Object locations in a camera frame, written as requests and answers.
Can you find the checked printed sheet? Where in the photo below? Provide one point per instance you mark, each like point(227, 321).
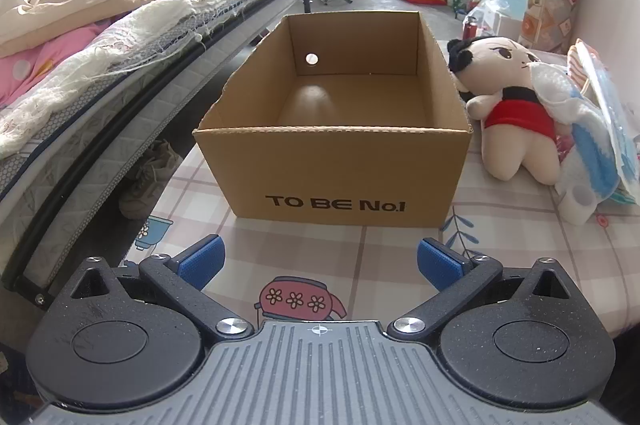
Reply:
point(500, 245)

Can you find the white and blue towel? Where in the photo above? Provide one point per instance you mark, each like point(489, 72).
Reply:
point(585, 140)

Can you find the black-haired plush doll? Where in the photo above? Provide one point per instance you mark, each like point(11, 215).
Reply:
point(500, 55)

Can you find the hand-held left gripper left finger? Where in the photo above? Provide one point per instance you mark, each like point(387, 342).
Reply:
point(202, 260)

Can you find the pair of beige shoes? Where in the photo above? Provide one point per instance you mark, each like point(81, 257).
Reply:
point(147, 180)

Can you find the pink dotted blanket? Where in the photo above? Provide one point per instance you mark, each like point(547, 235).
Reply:
point(35, 65)

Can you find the bed with piled bedding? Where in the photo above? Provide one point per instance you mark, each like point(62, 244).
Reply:
point(150, 105)

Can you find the white lace sheet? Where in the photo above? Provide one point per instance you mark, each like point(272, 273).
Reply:
point(115, 50)

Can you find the brown cardboard box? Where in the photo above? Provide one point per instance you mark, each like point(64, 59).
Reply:
point(325, 165)

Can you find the clear packet of face masks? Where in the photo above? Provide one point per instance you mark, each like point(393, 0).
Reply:
point(612, 105)

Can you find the red canister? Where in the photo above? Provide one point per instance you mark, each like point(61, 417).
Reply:
point(470, 27)

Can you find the bed with blankets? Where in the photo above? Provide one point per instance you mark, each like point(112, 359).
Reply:
point(100, 165)

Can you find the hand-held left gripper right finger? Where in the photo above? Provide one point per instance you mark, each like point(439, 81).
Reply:
point(440, 262)

